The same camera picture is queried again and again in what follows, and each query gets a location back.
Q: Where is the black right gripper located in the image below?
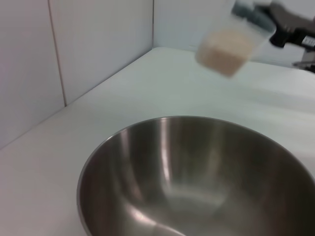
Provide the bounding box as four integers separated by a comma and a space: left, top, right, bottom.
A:
232, 0, 315, 49

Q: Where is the clear plastic measuring cup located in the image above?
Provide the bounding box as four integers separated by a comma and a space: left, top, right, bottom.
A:
195, 0, 277, 80

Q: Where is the stainless steel mixing bowl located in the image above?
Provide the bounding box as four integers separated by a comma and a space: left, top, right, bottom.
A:
76, 115, 315, 236

